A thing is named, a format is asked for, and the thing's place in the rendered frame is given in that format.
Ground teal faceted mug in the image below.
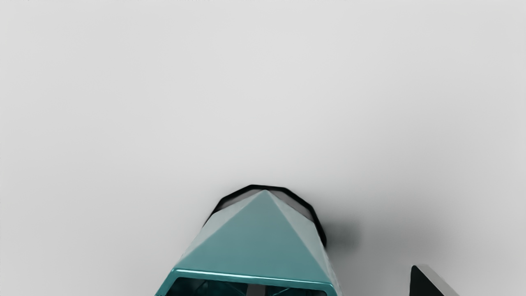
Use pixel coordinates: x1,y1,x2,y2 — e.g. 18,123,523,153
155,185,343,296

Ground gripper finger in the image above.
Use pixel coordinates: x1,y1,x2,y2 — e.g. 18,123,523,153
410,264,461,296

